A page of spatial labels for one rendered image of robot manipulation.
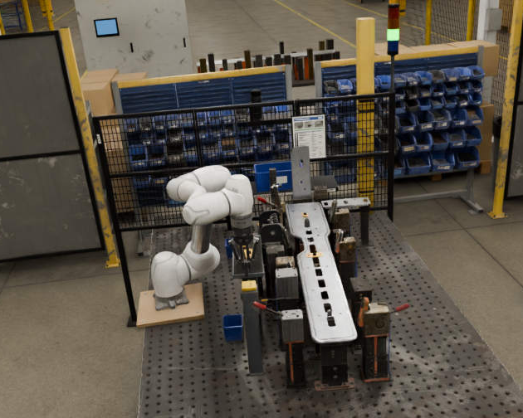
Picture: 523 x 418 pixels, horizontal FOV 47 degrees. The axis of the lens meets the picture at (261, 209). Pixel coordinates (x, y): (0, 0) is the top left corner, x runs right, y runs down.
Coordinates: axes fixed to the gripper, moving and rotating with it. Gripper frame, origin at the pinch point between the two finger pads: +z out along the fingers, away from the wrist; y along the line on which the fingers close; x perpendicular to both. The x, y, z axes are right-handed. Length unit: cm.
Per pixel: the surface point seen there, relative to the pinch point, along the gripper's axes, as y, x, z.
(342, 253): 48, 53, 26
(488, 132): 251, 377, 78
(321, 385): 28, -14, 53
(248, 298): -0.1, -3.1, 13.2
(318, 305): 30.0, 4.1, 24.2
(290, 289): 18.4, 12.6, 20.4
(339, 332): 36.1, -16.8, 24.2
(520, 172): 243, 277, 84
